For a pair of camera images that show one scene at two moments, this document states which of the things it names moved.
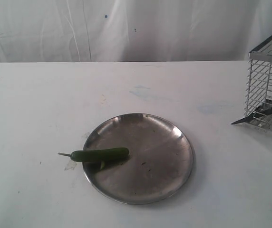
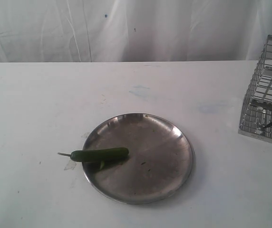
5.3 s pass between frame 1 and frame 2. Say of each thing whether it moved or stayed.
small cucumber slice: stayed
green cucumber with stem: stayed
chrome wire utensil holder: moved
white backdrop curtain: stayed
